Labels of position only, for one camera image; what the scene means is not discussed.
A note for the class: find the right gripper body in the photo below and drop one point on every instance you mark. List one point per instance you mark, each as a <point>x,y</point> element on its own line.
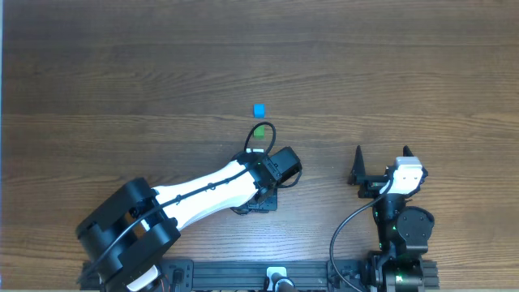
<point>371,186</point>

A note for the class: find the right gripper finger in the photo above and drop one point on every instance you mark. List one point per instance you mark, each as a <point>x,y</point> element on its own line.
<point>408,152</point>
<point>358,168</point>

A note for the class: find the green cube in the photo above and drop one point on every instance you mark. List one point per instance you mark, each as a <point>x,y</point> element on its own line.
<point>259,133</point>

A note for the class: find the blue cube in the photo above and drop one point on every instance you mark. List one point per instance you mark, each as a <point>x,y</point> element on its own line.
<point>259,110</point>

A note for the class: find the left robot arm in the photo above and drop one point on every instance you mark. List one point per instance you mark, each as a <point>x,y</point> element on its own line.
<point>202,194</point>

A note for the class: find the white cube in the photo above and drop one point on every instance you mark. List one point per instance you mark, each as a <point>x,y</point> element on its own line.
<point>258,150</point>

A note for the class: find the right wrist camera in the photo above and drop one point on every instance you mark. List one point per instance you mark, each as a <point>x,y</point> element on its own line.
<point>405,174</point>

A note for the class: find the mounting rail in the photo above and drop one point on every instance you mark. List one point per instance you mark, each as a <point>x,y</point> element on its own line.
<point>235,276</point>

